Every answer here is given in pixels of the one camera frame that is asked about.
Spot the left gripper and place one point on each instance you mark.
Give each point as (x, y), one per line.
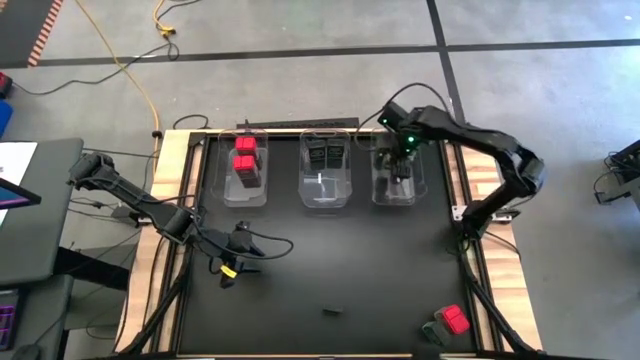
(245, 244)

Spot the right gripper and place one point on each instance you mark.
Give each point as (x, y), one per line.
(402, 146)

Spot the dark green spice tin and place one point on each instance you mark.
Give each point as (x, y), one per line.
(335, 150)
(316, 150)

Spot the smoked paprika tin red lid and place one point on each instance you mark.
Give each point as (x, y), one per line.
(454, 320)
(245, 145)
(244, 164)

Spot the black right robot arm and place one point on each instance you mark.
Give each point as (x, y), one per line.
(490, 145)

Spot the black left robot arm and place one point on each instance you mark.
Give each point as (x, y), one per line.
(150, 210)

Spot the clear plastic bin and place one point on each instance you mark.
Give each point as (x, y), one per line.
(225, 190)
(325, 195)
(415, 192)

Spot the black desk leg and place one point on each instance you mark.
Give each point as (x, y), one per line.
(95, 267)

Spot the dark gray object beside red block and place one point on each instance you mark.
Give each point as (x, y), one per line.
(434, 334)

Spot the grey desk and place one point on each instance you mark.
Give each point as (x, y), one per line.
(45, 240)

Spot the tablet with purple screen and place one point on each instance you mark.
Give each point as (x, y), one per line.
(20, 197)

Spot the keyboard with purple light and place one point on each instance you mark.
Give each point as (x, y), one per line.
(7, 325)

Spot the white paper sheet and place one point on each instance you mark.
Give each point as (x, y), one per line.
(17, 160)

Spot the blue object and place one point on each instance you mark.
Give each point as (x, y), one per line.
(5, 120)

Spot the red and black device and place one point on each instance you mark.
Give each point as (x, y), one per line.
(5, 85)

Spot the black mat orange striped edge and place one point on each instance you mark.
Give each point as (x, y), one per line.
(20, 30)

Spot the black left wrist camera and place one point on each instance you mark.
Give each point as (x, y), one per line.
(243, 226)

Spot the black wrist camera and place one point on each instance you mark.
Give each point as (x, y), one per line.
(243, 226)
(395, 114)

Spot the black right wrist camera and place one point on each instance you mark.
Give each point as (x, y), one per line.
(395, 114)

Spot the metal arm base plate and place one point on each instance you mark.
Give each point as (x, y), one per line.
(457, 212)

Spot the black frame strut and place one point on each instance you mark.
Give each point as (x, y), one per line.
(492, 310)
(160, 305)

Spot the small black table camera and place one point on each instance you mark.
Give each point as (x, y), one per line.
(333, 311)

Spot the wood and black table frame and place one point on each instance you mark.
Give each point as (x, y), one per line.
(170, 165)

